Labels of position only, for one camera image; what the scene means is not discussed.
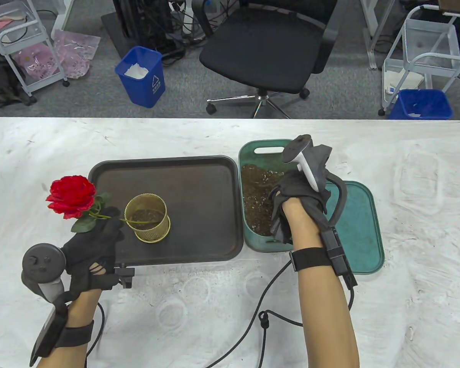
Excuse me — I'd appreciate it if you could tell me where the gray left hand controller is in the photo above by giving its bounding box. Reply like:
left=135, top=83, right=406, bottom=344
left=21, top=245, right=76, bottom=303

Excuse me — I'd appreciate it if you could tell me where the gray right hand controller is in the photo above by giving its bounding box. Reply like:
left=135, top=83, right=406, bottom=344
left=283, top=135, right=348, bottom=230

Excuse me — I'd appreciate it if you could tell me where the gray hand controller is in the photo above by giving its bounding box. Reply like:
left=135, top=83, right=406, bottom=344
left=283, top=135, right=348, bottom=230
left=21, top=245, right=76, bottom=303

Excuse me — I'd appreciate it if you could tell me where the person's left hand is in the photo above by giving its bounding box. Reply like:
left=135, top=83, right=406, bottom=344
left=61, top=218, right=125, bottom=294

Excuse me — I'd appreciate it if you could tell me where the person's right forearm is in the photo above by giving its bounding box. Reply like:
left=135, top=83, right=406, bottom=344
left=282, top=201, right=360, bottom=368

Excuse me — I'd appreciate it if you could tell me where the teal plastic bin lid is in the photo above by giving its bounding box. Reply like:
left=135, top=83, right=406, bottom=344
left=322, top=180, right=385, bottom=275

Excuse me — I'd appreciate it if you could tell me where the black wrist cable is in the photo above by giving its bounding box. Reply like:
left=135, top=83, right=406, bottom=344
left=205, top=261, right=355, bottom=368
left=85, top=301, right=106, bottom=368

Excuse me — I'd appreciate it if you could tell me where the white table leg frame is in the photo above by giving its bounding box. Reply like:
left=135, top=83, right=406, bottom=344
left=51, top=0, right=75, bottom=41
left=360, top=0, right=395, bottom=70

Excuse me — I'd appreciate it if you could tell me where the brown potting mix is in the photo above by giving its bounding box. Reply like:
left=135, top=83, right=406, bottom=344
left=241, top=165, right=286, bottom=236
left=132, top=210, right=163, bottom=230

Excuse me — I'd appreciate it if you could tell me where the person's left forearm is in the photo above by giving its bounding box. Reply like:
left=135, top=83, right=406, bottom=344
left=36, top=287, right=103, bottom=368

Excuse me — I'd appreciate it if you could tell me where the black computer tower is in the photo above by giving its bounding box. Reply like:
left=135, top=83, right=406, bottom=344
left=112, top=0, right=177, bottom=52

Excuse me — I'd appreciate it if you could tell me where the white cart with pink bag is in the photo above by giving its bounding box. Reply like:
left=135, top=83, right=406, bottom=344
left=0, top=0, right=69, bottom=97

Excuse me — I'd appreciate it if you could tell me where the pink plastic bag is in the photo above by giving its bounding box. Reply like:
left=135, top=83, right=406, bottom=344
left=54, top=30, right=101, bottom=79

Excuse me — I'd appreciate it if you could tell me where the dark brown plastic tray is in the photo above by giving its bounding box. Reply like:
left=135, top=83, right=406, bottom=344
left=75, top=155, right=244, bottom=266

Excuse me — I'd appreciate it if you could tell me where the wrist strap with box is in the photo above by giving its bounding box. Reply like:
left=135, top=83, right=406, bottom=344
left=289, top=227, right=358, bottom=289
left=30, top=303, right=95, bottom=366

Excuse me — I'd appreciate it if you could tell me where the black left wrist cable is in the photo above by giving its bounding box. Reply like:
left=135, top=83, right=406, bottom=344
left=85, top=301, right=106, bottom=368

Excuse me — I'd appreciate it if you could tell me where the teal plastic storage bin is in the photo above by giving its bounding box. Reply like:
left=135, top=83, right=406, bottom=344
left=238, top=139, right=321, bottom=253

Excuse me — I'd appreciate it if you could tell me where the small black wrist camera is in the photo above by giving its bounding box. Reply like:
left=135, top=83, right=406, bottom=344
left=115, top=266, right=135, bottom=288

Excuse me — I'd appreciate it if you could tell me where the black office chair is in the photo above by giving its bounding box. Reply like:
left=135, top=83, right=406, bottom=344
left=192, top=0, right=338, bottom=118

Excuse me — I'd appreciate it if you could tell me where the dark backpack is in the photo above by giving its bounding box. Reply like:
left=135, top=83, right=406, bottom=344
left=0, top=48, right=38, bottom=111

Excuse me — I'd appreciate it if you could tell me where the white power strip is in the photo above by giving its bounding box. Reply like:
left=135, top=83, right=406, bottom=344
left=169, top=0, right=194, bottom=35

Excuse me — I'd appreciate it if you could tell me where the white cart with white box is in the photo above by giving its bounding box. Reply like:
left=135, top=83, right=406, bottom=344
left=378, top=6, right=460, bottom=117

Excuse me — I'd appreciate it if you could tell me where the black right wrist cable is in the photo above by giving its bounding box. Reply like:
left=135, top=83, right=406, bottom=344
left=205, top=261, right=355, bottom=368

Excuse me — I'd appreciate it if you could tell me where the blue bin with white paper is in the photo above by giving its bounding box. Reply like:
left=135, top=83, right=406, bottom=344
left=115, top=46, right=166, bottom=108

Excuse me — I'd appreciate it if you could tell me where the person's right hand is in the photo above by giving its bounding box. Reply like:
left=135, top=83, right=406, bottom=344
left=268, top=171, right=332, bottom=244

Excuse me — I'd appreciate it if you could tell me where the left wrist strap with box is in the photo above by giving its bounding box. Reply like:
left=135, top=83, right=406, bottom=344
left=30, top=303, right=95, bottom=366

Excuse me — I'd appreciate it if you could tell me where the right wrist strap with box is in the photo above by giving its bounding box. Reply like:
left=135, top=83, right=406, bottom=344
left=289, top=227, right=358, bottom=289

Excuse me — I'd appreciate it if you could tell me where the blue plastic waste bin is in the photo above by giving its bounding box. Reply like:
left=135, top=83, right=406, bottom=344
left=388, top=89, right=453, bottom=120

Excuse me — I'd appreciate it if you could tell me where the red artificial rose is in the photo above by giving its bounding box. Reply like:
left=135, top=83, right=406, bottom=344
left=46, top=175, right=150, bottom=233

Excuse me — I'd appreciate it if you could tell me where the gold ribbed flower pot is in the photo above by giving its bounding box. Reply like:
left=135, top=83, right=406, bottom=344
left=124, top=194, right=171, bottom=243

